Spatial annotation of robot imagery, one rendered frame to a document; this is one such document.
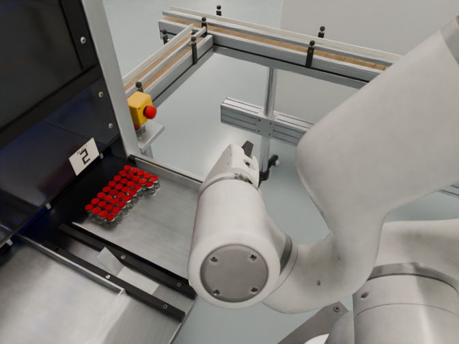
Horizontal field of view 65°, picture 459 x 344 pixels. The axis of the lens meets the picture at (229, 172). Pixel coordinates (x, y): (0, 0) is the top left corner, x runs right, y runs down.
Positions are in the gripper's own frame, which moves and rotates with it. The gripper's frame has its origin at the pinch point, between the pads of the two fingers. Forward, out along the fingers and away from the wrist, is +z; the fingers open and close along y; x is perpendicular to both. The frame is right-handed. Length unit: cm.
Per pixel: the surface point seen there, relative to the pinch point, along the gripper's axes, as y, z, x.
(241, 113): 6, 124, 15
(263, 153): 19, 130, 38
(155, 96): 12, 74, -22
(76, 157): 25.8, 27.0, -27.1
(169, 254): 31.6, 17.7, 4.1
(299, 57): -29, 93, 17
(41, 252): 49, 19, -22
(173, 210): 26.7, 29.5, 0.4
